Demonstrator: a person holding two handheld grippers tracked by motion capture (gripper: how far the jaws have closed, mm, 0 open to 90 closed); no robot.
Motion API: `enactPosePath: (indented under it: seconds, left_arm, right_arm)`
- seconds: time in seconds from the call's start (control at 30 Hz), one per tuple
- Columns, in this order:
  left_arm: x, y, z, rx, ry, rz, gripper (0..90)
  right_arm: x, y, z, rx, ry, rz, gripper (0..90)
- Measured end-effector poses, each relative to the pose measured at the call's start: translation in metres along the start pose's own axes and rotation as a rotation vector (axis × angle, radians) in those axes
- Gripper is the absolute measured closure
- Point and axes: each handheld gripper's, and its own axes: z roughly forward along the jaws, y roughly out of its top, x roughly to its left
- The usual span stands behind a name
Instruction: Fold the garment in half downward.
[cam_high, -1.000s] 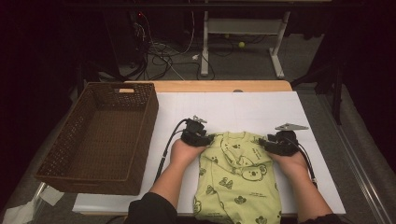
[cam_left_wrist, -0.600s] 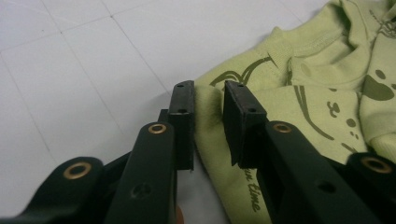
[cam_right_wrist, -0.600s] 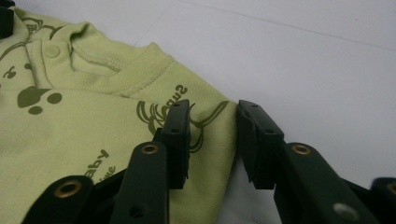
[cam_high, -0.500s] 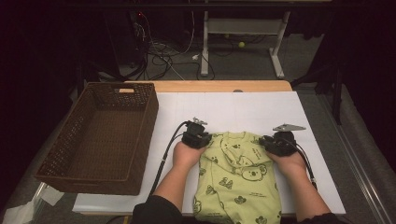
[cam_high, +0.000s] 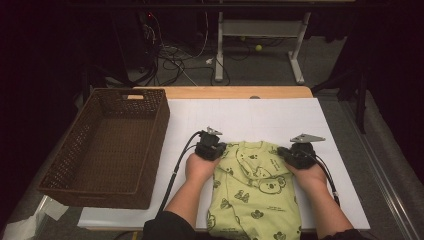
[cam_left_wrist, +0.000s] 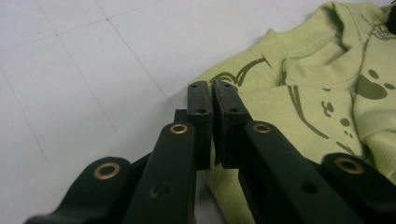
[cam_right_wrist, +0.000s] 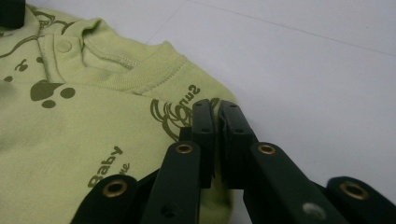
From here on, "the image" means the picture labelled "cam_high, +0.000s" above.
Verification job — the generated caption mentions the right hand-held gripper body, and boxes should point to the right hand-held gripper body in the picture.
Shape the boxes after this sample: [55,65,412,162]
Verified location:
[286,133,326,170]

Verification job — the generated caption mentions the dark equipment with red light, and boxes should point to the dark equipment with red light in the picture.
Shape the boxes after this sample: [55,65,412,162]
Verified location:
[111,11,158,73]

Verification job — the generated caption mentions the green printed baby romper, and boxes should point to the green printed baby romper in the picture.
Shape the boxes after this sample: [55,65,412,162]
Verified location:
[205,140,303,240]

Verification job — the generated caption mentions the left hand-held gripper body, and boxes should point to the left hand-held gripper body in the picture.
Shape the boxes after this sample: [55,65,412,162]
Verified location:
[194,126,223,162]

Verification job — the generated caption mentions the person's left hand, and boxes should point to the person's left hand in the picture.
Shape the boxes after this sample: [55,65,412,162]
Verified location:
[184,152,222,184]

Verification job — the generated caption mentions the tangle of black floor cables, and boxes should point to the tangle of black floor cables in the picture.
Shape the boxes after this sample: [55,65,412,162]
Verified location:
[139,31,232,88]

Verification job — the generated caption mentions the hand-held gripper black cable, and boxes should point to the hand-held gripper black cable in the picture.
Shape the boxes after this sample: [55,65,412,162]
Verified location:
[155,130,203,217]
[308,149,342,208]

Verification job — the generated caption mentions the grey floor rail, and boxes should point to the grey floor rail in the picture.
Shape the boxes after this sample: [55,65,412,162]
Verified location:
[338,99,422,240]

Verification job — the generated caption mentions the person's right hand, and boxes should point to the person's right hand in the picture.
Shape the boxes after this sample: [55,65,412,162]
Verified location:
[284,161,329,196]

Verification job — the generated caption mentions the left hand-held gripper black cable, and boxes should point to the left hand-held gripper black cable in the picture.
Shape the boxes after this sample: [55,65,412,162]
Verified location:
[155,130,203,217]

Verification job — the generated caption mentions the white board mat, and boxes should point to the white board mat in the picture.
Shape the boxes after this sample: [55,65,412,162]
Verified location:
[77,97,371,231]

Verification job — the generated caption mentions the white paper sheets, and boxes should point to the white paper sheets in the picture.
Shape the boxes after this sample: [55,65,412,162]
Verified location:
[2,194,70,240]

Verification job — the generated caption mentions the brown wicker basket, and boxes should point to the brown wicker basket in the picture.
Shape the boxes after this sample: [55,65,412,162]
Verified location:
[36,87,171,210]

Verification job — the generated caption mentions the white metal desk frame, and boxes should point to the white metal desk frame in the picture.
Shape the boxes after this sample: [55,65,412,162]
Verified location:
[214,11,313,85]

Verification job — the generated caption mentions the black metal stand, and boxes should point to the black metal stand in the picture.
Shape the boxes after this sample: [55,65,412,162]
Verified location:
[81,63,131,101]
[311,61,371,135]

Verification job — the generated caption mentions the person's black sleeve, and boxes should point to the person's black sleeve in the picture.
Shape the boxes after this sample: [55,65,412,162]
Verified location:
[142,210,198,240]
[319,228,369,240]

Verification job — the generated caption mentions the person's black right sleeve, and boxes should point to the person's black right sleeve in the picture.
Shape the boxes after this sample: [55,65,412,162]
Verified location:
[319,228,369,240]

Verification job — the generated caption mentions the person's black left sleeve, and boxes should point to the person's black left sleeve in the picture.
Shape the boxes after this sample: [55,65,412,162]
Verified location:
[142,210,198,240]

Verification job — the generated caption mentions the white floor cable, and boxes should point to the white floor cable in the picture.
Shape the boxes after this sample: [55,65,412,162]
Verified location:
[151,13,210,87]

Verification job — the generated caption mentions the right hand-held gripper black cable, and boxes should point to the right hand-held gripper black cable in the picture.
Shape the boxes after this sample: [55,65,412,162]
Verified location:
[308,149,342,208]

